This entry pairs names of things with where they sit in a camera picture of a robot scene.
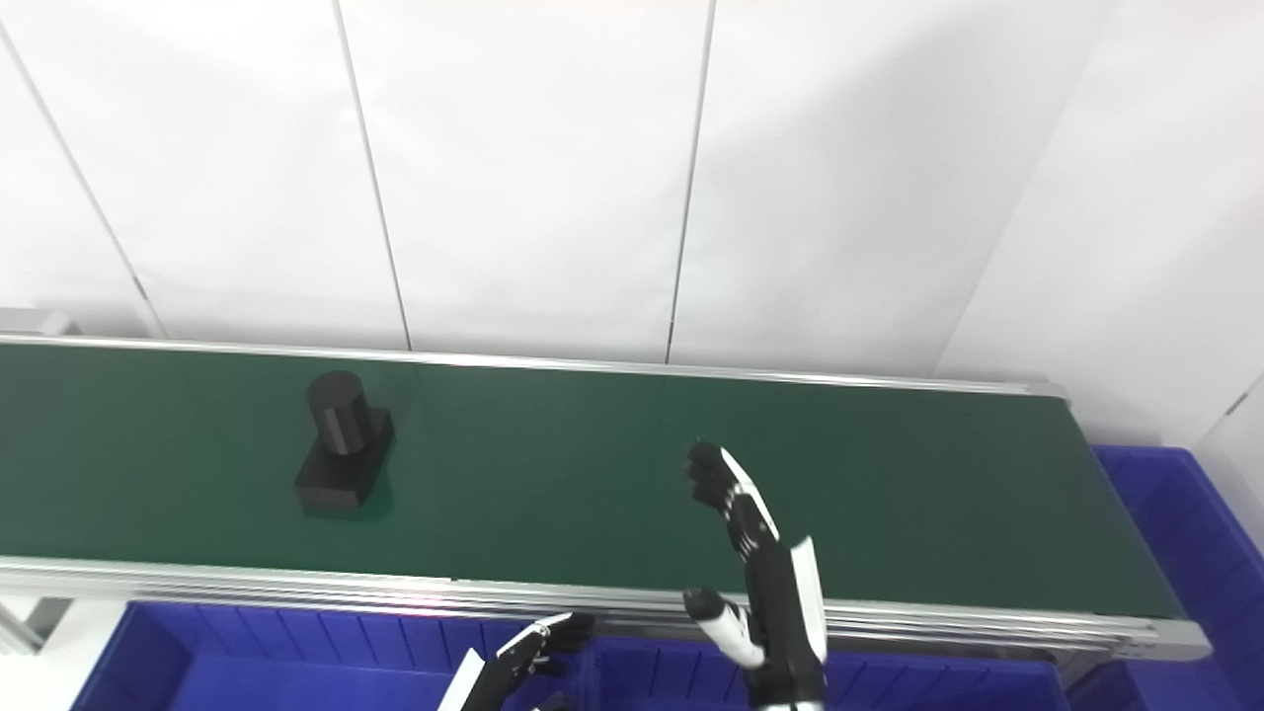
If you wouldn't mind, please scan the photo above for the blue plastic bin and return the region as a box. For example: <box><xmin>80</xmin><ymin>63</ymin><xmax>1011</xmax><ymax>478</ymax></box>
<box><xmin>583</xmin><ymin>632</ymin><xmax>1073</xmax><ymax>711</ymax></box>
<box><xmin>1066</xmin><ymin>444</ymin><xmax>1264</xmax><ymax>711</ymax></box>
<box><xmin>69</xmin><ymin>600</ymin><xmax>593</xmax><ymax>711</ymax></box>

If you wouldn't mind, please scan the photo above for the black cylinder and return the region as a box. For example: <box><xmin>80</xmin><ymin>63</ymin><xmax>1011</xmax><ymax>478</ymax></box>
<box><xmin>294</xmin><ymin>370</ymin><xmax>397</xmax><ymax>514</ymax></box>

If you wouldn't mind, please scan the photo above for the aluminium conveyor leg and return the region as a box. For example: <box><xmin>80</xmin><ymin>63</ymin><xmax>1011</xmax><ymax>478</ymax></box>
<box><xmin>0</xmin><ymin>592</ymin><xmax>76</xmax><ymax>655</ymax></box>

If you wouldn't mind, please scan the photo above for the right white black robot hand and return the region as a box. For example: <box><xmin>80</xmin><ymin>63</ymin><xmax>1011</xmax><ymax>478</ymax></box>
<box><xmin>683</xmin><ymin>441</ymin><xmax>830</xmax><ymax>708</ymax></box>

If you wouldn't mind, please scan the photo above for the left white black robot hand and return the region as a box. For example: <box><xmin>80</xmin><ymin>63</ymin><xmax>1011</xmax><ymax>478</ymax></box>
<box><xmin>434</xmin><ymin>612</ymin><xmax>597</xmax><ymax>711</ymax></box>

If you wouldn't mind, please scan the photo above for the green conveyor belt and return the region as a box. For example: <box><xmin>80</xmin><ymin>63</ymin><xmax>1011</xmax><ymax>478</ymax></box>
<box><xmin>0</xmin><ymin>344</ymin><xmax>1186</xmax><ymax>621</ymax></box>
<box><xmin>0</xmin><ymin>334</ymin><xmax>1214</xmax><ymax>665</ymax></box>

